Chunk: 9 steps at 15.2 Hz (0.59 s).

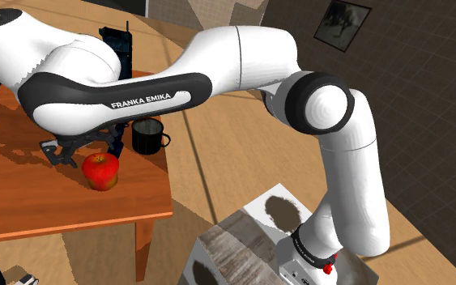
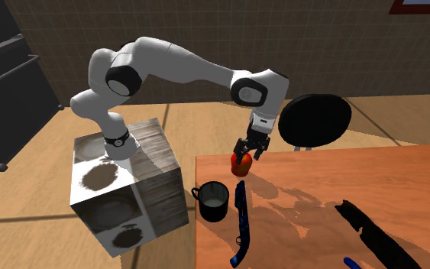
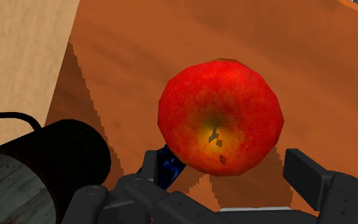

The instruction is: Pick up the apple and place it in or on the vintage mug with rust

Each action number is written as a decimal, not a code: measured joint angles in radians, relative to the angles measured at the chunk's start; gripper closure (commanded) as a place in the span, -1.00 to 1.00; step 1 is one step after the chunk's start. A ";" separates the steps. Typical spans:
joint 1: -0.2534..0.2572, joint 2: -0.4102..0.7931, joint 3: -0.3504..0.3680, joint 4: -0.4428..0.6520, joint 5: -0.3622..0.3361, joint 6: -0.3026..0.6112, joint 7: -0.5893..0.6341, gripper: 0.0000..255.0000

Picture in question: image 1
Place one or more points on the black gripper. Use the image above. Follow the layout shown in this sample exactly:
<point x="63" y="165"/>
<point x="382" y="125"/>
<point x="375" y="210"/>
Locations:
<point x="95" y="138"/>

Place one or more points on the dark blue device with antenna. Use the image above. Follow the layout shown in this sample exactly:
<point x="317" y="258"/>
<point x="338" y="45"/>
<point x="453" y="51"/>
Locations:
<point x="121" y="51"/>

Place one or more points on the black mug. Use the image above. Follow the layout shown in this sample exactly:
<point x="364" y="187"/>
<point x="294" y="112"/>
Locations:
<point x="146" y="136"/>

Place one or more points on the dark framed wall picture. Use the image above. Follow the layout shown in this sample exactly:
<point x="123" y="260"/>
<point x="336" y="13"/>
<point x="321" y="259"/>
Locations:
<point x="342" y="23"/>

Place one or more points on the red apple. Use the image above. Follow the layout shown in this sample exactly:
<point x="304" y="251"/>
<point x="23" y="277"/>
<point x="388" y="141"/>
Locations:
<point x="100" y="171"/>

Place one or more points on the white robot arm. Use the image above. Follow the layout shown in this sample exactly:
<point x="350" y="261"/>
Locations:
<point x="342" y="165"/>

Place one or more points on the patterned grey robot stand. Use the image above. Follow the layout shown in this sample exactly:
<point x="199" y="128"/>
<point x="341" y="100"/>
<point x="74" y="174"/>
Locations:
<point x="231" y="252"/>

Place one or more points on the orange-brown wooden table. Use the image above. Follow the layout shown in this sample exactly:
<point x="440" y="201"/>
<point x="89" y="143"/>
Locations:
<point x="34" y="197"/>

